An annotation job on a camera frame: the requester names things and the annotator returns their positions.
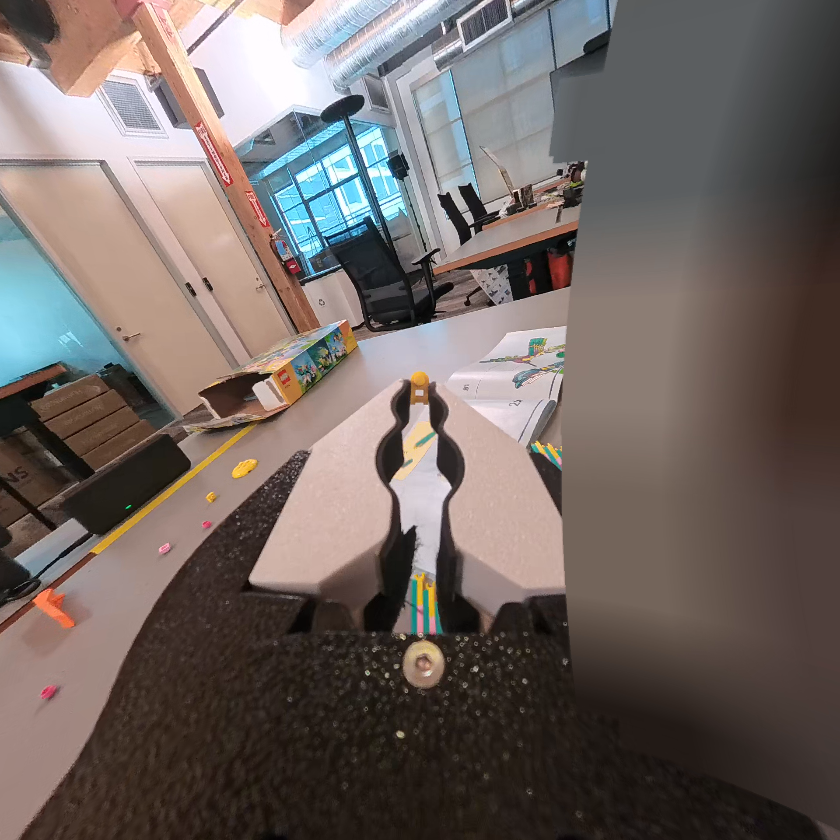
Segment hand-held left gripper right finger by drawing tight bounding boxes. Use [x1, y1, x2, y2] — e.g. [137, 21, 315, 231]
[428, 381, 567, 632]

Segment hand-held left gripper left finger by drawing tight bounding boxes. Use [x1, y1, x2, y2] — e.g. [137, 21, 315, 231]
[248, 379, 422, 632]

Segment multicoloured lego assembly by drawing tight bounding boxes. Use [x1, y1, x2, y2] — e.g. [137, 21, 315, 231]
[409, 572, 442, 635]

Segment colourful lego box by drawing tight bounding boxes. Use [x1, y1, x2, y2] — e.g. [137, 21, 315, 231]
[198, 320, 359, 429]

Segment orange lego piece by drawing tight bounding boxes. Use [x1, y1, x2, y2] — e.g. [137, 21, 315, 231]
[33, 588, 76, 630]

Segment closed instruction booklet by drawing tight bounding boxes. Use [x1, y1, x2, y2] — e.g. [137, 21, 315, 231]
[392, 420, 442, 573]

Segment open instruction booklet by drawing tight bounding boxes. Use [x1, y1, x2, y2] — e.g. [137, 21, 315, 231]
[446, 326, 567, 448]

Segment yellow tape strip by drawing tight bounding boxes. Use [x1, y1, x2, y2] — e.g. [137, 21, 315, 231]
[89, 423, 258, 556]

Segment black box device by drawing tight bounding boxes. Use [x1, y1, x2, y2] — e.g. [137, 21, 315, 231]
[62, 433, 192, 536]

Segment white recycling bin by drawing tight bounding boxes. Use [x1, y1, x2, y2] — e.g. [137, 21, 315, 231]
[298, 269, 366, 329]

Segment black mesh office chair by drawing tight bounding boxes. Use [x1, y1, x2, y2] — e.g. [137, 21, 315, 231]
[325, 217, 455, 333]

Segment stack of cardboard boxes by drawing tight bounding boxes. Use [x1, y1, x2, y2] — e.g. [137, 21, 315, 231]
[0, 373, 157, 526]

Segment grey office desk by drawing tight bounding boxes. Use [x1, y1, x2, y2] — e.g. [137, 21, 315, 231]
[432, 203, 582, 309]

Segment beige door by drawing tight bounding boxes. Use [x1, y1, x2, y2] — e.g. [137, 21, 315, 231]
[0, 161, 238, 403]
[128, 156, 298, 357]

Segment brown wooden table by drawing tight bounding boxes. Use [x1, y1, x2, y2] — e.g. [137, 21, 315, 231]
[0, 363, 70, 460]

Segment black speaker on stand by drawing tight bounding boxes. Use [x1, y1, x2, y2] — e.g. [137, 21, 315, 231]
[388, 151, 427, 263]

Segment black floor lamp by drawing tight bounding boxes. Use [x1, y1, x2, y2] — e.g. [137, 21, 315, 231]
[320, 94, 421, 265]

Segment white ceiling vent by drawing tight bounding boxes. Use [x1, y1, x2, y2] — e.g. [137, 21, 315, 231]
[457, 0, 513, 51]

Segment black cable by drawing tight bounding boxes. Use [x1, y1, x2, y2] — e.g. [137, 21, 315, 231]
[0, 525, 94, 608]

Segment wooden post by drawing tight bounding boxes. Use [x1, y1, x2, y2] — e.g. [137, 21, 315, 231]
[130, 0, 322, 333]

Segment black wall speaker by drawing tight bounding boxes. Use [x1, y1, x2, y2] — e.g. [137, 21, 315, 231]
[154, 67, 225, 130]

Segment wall air vent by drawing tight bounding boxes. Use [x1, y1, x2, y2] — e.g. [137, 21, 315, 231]
[97, 74, 169, 139]

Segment silver ceiling duct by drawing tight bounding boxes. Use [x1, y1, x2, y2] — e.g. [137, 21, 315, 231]
[281, 0, 618, 91]

